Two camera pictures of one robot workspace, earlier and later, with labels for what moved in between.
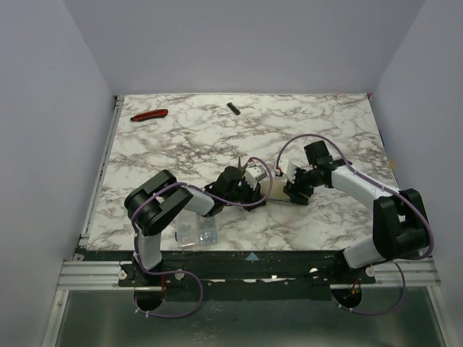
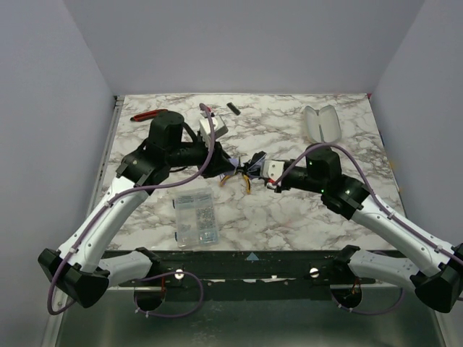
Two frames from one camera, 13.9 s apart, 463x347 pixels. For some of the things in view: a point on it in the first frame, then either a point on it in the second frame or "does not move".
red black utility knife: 149,115 does not move
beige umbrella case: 276,191 to 323,126
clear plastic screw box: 194,229 does not move
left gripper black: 249,195 to 218,159
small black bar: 234,108 does not move
